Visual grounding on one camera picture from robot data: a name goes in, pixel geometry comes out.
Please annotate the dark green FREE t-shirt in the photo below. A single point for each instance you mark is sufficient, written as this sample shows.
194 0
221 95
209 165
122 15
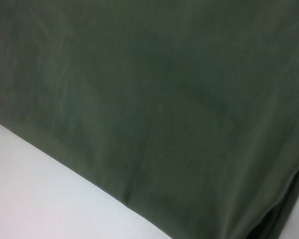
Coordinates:
164 87

